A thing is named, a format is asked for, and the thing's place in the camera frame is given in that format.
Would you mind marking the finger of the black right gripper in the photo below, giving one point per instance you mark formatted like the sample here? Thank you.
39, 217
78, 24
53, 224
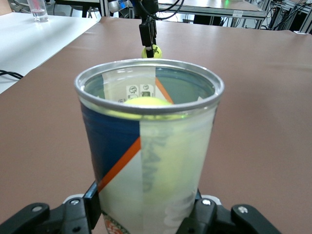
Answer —
146, 34

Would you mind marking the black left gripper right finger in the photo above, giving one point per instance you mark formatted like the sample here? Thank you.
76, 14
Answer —
202, 214

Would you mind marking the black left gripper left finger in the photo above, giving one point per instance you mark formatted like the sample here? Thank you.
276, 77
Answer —
91, 207

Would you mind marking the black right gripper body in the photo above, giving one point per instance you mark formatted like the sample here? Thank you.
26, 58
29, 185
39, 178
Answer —
146, 7

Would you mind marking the yellow ball Wilson print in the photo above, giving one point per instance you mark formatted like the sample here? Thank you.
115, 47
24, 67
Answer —
158, 52

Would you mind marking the yellow ball Roland Garros print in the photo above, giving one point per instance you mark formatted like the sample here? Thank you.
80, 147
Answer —
146, 101

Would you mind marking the clear tennis ball can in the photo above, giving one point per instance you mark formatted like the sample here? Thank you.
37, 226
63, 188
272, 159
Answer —
117, 136

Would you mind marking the black desk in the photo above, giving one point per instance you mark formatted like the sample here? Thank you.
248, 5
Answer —
73, 2

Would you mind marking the brown table cover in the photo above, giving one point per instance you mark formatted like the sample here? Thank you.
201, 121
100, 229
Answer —
256, 122

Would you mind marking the clear drinking glass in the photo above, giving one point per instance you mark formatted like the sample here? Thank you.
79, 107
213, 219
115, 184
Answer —
39, 14

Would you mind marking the white side table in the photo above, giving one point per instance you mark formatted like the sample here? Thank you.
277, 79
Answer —
36, 44

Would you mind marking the aluminium post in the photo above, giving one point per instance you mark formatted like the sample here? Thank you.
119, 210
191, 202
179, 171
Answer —
104, 7

